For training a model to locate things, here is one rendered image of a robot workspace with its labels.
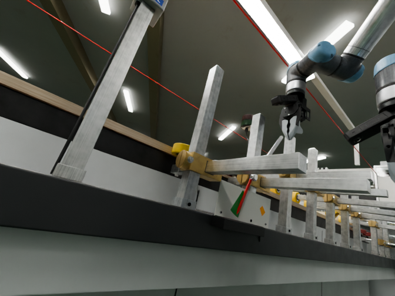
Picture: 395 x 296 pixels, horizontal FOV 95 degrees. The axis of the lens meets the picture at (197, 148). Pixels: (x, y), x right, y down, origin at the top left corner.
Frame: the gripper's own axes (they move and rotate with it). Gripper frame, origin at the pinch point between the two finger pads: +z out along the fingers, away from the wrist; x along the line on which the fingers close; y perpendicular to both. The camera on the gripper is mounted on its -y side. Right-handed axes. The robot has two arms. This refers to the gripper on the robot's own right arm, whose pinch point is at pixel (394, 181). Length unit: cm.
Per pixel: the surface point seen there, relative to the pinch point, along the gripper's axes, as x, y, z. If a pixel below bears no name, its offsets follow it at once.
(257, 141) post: -10.5, -32.1, -11.2
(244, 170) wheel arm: -31.6, -17.5, 6.9
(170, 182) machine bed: -30, -53, 10
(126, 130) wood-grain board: -51, -52, -1
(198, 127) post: -36.2, -32.5, -4.9
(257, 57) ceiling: 118, -160, -248
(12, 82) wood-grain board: -79, -51, -1
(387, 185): 242, -38, -63
